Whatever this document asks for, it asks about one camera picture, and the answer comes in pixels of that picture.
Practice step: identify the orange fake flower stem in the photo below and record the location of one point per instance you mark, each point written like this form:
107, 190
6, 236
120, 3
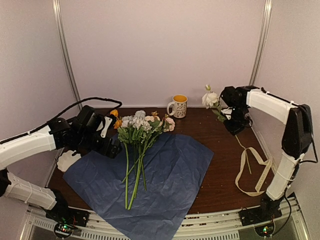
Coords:
118, 125

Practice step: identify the white scalloped dish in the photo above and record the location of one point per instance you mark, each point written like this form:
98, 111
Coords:
67, 159

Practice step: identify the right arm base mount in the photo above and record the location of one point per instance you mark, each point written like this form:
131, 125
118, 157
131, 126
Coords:
259, 214

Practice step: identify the aluminium corner post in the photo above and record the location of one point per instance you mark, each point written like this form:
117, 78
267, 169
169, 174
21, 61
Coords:
63, 42
263, 36

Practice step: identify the floral ceramic mug yellow inside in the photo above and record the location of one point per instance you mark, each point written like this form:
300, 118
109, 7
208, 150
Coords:
178, 106

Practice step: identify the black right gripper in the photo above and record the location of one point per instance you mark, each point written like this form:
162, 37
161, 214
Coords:
234, 129

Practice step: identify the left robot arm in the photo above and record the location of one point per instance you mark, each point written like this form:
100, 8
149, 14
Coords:
49, 137

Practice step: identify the lilac hydrangea fake flower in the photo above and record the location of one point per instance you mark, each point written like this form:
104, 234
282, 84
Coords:
141, 130

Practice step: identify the pink fake flower stem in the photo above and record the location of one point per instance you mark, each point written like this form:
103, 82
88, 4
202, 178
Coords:
169, 125

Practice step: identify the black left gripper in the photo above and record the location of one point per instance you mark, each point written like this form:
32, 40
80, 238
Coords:
113, 151

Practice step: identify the blue wrapping paper sheet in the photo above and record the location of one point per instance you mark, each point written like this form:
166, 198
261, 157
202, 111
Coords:
174, 168

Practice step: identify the left aluminium corner post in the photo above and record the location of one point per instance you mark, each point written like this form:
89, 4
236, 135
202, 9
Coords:
63, 42

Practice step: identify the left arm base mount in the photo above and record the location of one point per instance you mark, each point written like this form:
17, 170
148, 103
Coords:
67, 215

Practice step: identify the white rose fake flower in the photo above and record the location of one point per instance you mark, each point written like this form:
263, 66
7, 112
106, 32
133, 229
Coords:
212, 100

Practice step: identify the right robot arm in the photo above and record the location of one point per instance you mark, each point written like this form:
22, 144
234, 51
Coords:
296, 139

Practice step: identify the front aluminium rail base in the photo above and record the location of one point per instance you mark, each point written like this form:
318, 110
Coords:
287, 223

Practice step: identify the blue fake flower stems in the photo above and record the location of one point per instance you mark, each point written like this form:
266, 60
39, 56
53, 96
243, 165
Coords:
135, 165

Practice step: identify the right aluminium corner post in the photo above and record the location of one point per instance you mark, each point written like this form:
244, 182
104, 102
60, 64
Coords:
263, 36

